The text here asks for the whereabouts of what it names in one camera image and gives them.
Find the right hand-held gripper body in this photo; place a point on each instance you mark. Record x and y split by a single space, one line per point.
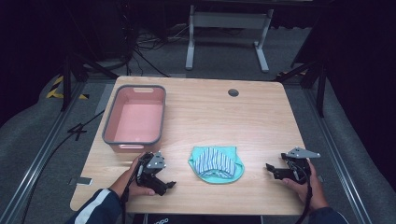
299 171

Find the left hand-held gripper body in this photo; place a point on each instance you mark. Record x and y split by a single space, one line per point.
155 161

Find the person's right hand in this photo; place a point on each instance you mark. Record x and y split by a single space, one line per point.
314 193

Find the person's left hand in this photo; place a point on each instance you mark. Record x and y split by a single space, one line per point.
129 183

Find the pink basket with grey rim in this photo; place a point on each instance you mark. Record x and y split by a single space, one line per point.
137 121

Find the teal and striped cloth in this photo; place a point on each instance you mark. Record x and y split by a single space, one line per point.
214 165

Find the silver tape patch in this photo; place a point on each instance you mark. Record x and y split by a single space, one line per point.
81 181

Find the black tape cross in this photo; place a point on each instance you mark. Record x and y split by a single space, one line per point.
77 130

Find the black tripod stand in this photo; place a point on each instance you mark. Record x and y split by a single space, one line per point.
66 81
320 84

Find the yellow and black floor tape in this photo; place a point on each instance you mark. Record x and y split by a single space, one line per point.
53 91

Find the aluminium floor rail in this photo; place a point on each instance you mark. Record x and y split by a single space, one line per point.
34 165
339 155

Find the grey metal stand frame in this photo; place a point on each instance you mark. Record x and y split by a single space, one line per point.
229 20

